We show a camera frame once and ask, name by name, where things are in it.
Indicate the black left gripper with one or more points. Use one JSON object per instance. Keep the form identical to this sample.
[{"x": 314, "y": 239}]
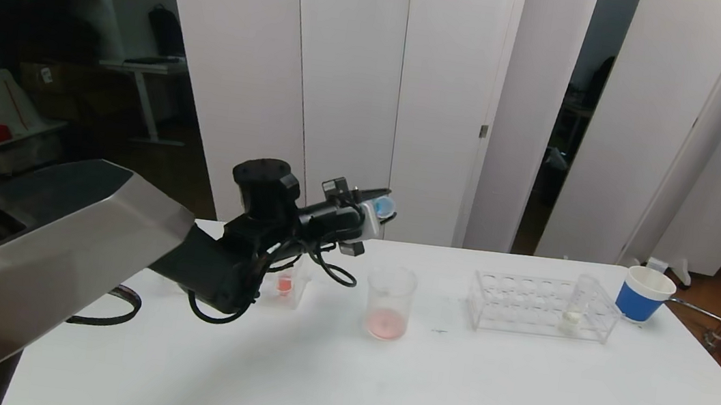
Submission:
[{"x": 331, "y": 219}]

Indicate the test tube with blue pigment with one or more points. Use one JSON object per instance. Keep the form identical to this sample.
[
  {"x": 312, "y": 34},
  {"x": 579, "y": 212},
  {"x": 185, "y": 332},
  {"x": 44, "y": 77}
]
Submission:
[{"x": 373, "y": 221}]

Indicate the test tube with red pigment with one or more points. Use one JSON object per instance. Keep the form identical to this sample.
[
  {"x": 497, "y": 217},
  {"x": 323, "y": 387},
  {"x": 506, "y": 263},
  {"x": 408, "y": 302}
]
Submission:
[
  {"x": 284, "y": 283},
  {"x": 657, "y": 265}
]

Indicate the silver and black left arm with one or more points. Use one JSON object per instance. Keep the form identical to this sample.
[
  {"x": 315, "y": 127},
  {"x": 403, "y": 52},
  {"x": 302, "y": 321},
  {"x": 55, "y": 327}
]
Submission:
[{"x": 53, "y": 240}]

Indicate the clear acrylic test tube rack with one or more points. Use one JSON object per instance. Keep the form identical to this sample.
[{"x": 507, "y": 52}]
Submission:
[
  {"x": 295, "y": 294},
  {"x": 529, "y": 314}
]

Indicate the clear glass beaker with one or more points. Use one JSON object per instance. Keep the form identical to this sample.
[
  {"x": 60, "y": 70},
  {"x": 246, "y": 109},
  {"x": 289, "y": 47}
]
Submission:
[{"x": 387, "y": 323}]

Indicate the test tube with yellow pigment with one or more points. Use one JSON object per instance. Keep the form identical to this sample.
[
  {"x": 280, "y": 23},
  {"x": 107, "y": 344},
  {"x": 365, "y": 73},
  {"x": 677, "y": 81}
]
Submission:
[{"x": 571, "y": 318}]

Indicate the white standing desk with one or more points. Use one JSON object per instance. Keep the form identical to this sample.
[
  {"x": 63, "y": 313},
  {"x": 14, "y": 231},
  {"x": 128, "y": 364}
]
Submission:
[{"x": 145, "y": 66}]

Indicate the black backpack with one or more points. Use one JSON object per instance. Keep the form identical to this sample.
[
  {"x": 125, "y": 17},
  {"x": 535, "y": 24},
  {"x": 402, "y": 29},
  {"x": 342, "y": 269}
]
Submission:
[{"x": 165, "y": 32}]

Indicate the brown cardboard box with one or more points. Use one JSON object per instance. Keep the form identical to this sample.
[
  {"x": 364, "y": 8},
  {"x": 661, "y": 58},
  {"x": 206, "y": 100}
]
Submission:
[{"x": 59, "y": 88}]

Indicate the grey storage bin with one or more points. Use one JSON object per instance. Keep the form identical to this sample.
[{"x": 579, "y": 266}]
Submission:
[{"x": 22, "y": 147}]

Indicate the blue and white paper cup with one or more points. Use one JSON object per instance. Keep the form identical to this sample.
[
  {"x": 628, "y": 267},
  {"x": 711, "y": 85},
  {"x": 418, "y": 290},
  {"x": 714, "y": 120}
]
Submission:
[{"x": 638, "y": 303}]

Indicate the white leaning board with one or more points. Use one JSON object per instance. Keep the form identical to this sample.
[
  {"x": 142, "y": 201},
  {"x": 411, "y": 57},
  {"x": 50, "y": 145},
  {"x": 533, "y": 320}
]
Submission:
[{"x": 3, "y": 98}]

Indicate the white screen foot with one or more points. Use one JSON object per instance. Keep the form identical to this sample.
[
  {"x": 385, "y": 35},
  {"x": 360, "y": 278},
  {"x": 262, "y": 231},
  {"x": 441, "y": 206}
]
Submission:
[{"x": 680, "y": 275}]

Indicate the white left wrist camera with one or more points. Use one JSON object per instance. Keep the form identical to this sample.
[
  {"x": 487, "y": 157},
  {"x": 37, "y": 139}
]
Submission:
[{"x": 352, "y": 249}]

